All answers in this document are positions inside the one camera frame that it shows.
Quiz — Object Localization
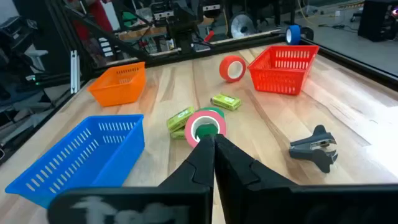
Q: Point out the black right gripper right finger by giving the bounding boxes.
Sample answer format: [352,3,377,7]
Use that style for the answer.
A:
[214,134,398,224]

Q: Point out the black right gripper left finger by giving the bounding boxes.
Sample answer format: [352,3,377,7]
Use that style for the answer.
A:
[47,136,216,224]

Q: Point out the green staple box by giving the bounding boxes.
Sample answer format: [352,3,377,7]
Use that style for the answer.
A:
[170,128,187,140]
[165,106,196,133]
[210,93,242,111]

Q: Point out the pink tape roll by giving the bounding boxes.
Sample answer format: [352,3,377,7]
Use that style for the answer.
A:
[184,110,227,149]

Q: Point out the black staple remover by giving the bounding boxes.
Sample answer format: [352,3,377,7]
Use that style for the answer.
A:
[288,124,339,174]

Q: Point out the green tape roll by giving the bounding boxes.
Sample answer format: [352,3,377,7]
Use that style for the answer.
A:
[195,106,225,140]

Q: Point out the red tape roll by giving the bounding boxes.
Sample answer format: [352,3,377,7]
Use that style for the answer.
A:
[219,55,247,83]

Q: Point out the blue tape roll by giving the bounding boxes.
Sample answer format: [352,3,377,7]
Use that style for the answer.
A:
[285,24,302,46]

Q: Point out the blue plastic basket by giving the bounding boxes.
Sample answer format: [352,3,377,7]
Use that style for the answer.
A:
[4,114,146,209]

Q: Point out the red plastic basket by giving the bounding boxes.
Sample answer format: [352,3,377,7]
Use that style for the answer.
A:
[247,45,320,96]

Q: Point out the orange plastic basket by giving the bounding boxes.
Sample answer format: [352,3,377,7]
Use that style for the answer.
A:
[87,61,147,108]

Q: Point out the round silver reflector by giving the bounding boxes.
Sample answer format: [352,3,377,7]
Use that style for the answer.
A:
[229,12,257,40]

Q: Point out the silver aluminium extrusion bar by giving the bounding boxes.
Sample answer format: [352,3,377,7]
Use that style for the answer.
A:
[70,49,80,94]

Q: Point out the wooden workbench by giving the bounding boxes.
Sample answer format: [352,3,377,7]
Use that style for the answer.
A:
[118,26,169,42]

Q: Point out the black computer tower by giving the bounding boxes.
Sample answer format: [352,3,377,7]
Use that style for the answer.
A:
[357,0,398,43]

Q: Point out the black aluminium table frame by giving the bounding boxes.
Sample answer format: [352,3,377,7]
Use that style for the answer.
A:
[0,0,398,166]

